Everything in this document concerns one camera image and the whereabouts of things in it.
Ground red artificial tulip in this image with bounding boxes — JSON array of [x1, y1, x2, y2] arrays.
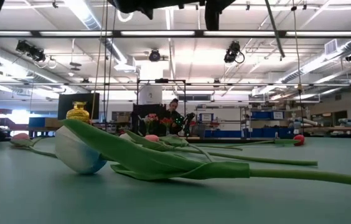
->
[[194, 134, 306, 148]]

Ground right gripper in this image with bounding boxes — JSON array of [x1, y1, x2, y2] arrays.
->
[[205, 0, 236, 31]]

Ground white sign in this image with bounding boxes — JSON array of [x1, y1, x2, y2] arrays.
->
[[199, 112, 215, 123]]

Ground red flower bouquet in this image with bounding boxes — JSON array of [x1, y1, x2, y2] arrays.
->
[[160, 117, 174, 134]]

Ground silver ventilation duct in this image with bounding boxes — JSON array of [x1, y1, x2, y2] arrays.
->
[[283, 37, 351, 85]]

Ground cardboard box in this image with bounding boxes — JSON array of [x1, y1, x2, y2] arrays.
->
[[44, 117, 63, 128]]

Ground yellow hanging cord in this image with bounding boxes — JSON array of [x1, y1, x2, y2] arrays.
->
[[90, 0, 106, 124]]

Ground pink flower bouquet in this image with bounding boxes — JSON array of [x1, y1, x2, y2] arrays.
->
[[146, 113, 159, 134]]

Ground blue storage bins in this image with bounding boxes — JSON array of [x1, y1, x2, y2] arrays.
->
[[204, 127, 294, 139]]

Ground black beam with light strips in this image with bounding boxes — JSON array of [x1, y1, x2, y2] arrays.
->
[[0, 29, 351, 39], [0, 81, 351, 88]]

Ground black gantry frame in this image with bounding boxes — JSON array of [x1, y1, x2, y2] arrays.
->
[[136, 78, 187, 136]]

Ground black panel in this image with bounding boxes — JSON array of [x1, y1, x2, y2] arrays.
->
[[131, 103, 166, 135]]

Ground white square housing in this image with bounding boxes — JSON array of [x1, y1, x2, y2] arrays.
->
[[139, 85, 163, 105]]

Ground person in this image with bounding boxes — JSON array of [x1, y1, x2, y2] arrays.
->
[[166, 98, 184, 136]]

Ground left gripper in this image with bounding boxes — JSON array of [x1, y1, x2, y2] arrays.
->
[[106, 0, 201, 20]]

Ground green table mat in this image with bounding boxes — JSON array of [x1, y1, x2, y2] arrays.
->
[[0, 136, 351, 224]]

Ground wooden workbench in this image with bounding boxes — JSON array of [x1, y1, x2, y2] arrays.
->
[[302, 126, 351, 138]]

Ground pink artificial tulip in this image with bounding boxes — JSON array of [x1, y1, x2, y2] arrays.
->
[[9, 133, 59, 159]]

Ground blue box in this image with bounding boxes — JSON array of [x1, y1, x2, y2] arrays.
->
[[28, 117, 46, 128]]

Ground yellow glass vase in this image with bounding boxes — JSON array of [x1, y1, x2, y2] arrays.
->
[[65, 101, 91, 124]]

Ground black hanging cord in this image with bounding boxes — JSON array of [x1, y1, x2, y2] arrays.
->
[[290, 0, 306, 136], [102, 0, 110, 128], [105, 7, 118, 124]]

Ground white artificial tulip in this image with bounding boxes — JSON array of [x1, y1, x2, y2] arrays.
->
[[118, 129, 319, 167], [54, 119, 351, 190]]

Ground black monitor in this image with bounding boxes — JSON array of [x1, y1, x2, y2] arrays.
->
[[57, 92, 100, 121]]

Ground thin grey diagonal pole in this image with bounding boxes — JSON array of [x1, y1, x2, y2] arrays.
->
[[264, 0, 286, 59]]

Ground metal shelf rack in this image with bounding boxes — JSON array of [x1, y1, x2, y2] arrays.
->
[[240, 105, 310, 138]]

